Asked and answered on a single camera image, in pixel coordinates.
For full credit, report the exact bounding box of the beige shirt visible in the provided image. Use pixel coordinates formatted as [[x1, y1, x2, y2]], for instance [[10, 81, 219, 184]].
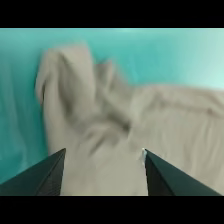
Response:
[[34, 43, 224, 197]]

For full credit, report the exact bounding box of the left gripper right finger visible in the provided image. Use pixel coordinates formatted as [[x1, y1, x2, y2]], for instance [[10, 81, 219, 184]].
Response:
[[144, 148, 222, 197]]

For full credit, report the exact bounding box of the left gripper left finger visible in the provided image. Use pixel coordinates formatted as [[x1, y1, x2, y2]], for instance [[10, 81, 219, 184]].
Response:
[[0, 148, 67, 197]]

